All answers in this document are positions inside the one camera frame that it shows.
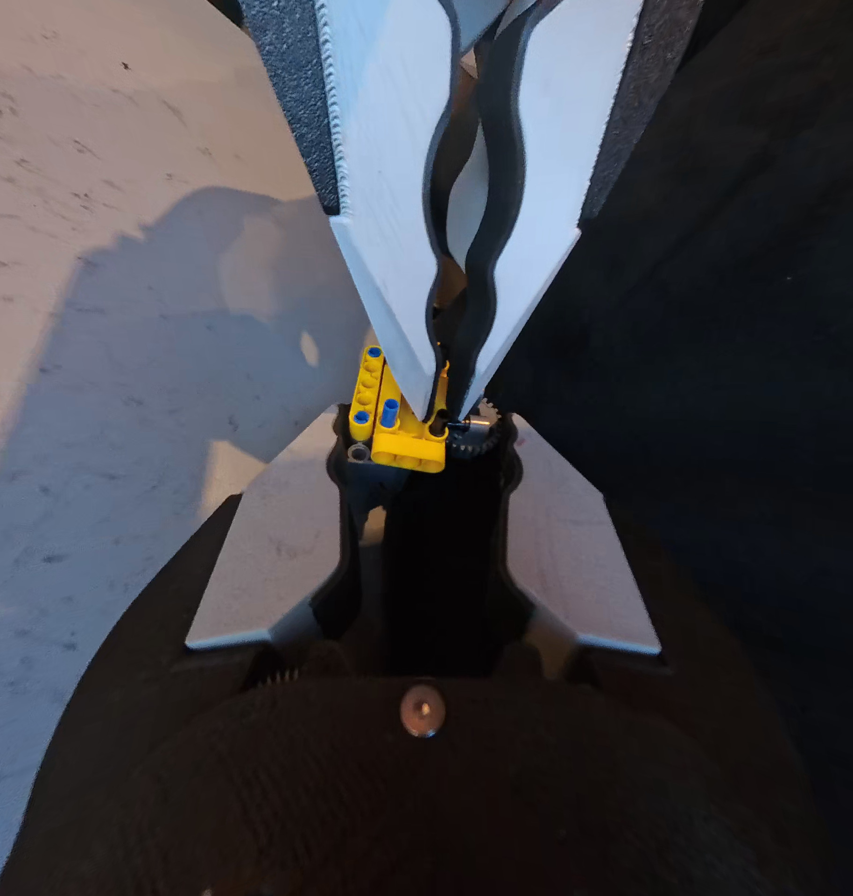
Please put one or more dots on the grey desk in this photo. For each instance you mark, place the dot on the grey desk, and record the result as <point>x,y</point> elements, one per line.
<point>83,140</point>

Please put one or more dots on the yellow grey gear brick assembly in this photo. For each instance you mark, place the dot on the yellow grey gear brick assembly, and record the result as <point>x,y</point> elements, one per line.
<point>405,448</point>

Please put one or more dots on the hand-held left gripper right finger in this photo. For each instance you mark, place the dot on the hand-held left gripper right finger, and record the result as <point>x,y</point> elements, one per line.
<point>573,560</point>

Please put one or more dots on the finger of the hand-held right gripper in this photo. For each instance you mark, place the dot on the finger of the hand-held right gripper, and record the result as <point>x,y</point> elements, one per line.
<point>384,175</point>
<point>566,140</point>

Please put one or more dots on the person's dark clothing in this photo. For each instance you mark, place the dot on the person's dark clothing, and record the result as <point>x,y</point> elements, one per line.
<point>713,350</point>

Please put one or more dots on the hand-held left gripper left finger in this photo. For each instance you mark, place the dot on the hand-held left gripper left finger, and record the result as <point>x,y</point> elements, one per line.
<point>272,553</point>

